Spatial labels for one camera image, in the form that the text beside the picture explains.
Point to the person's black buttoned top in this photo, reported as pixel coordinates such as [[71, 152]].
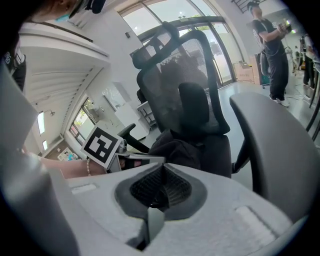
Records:
[[15, 65]]

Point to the plastic-wrapped white pallet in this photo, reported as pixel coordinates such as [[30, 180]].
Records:
[[115, 95]]

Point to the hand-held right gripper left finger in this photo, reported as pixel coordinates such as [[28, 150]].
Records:
[[100, 195]]

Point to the person's left forearm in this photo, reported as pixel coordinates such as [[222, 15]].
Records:
[[70, 168]]

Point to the person's face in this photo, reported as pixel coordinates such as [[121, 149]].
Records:
[[55, 7]]

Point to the black jacket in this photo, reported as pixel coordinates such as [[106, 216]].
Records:
[[172, 150]]

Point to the cardboard box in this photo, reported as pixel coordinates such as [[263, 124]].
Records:
[[243, 73], [256, 70]]

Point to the black wall box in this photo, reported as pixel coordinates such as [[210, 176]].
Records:
[[128, 34]]

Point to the teal face mask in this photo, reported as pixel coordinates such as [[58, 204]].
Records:
[[62, 18]]

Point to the black mesh office chair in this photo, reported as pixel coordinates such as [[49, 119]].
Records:
[[155, 17], [195, 105]]

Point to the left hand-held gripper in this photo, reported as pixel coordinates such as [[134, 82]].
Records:
[[101, 146]]

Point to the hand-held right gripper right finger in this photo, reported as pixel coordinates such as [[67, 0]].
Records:
[[220, 205]]

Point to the white cube box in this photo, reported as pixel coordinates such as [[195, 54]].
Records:
[[126, 113], [141, 132]]

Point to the white metal rack table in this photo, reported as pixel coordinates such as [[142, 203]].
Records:
[[147, 115]]

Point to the black rounded bag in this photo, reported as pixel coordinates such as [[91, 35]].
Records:
[[141, 96]]

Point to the black balcony railing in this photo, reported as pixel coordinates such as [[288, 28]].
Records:
[[240, 5]]

